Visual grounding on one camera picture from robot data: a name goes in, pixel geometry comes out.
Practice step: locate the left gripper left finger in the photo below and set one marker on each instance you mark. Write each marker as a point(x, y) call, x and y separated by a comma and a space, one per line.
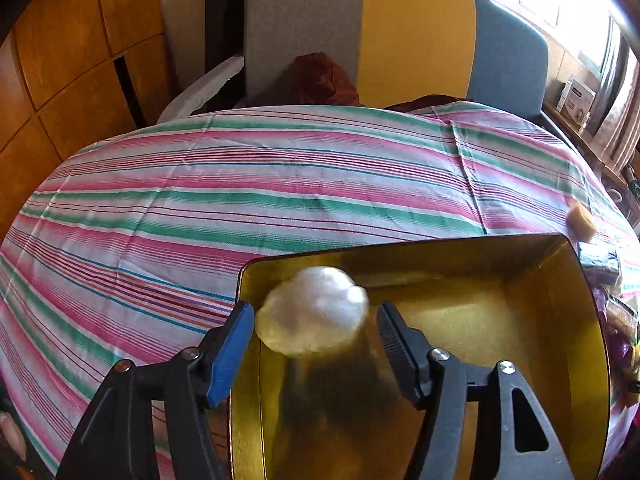
point(115, 437)

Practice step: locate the white cotton ball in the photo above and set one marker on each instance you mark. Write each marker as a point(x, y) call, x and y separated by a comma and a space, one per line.
point(319, 311)

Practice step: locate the gold metal tray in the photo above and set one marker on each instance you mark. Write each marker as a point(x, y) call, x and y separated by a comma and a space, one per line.
point(521, 298)

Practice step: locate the striped bed sheet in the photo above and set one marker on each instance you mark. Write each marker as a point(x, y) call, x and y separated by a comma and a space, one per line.
point(132, 247)

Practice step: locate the purple white tissue pack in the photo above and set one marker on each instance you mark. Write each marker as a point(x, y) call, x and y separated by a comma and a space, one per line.
point(600, 263)

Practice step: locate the wooden side desk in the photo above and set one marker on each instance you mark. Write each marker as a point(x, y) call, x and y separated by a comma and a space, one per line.
point(599, 163)

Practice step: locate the white product box on desk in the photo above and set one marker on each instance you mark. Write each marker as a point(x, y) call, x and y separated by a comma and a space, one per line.
point(575, 102)

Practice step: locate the dark red pillow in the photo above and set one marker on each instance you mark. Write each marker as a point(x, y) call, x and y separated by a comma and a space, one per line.
point(314, 79)

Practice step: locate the grey yellow blue headboard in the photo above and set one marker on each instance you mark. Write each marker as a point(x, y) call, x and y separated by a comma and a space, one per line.
point(399, 50)

